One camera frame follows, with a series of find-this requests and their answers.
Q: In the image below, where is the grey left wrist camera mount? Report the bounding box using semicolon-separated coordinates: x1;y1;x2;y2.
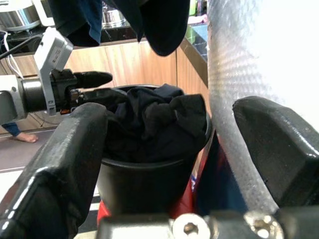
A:
33;26;74;117

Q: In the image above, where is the stainless steel pot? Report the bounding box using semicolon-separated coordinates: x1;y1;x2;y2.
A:
101;1;128;28

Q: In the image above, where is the black crumpled cloth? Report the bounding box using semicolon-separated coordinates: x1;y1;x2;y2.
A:
141;94;208;150

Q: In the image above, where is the person's bare foot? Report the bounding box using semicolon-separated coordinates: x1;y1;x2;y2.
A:
9;131;39;144

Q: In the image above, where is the black hanging garment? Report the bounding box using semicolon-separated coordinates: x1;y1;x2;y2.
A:
107;0;191;57

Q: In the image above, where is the black plastic bucket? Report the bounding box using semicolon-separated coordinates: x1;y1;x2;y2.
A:
96;84;214;215

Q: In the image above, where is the white cable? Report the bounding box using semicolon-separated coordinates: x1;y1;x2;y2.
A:
0;30;24;79

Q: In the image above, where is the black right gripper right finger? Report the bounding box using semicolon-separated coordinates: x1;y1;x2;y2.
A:
233;96;319;207

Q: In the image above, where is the silver rice cooker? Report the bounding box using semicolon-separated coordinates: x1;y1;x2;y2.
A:
0;0;42;32

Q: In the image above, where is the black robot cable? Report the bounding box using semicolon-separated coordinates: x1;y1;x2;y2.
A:
0;34;43;60

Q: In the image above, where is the pink cloth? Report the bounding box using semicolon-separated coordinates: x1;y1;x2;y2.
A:
188;14;208;25

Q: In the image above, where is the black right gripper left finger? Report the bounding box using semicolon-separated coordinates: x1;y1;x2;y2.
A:
0;102;108;239

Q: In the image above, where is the green plastic item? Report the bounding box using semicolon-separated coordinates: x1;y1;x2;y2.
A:
185;24;198;42

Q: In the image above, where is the silver padded pole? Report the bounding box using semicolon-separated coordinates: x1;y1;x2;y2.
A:
206;0;280;215

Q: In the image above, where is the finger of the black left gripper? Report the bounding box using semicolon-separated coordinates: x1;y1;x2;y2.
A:
79;87;128;107
74;71;113;89

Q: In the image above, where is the dark navy garment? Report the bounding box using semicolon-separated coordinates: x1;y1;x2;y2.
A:
104;83;207;164

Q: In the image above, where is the dark garment with blue lining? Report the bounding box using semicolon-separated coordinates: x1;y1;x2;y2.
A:
48;0;104;47

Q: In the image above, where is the white kitchen appliance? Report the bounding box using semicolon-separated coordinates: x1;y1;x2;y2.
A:
32;0;56;27

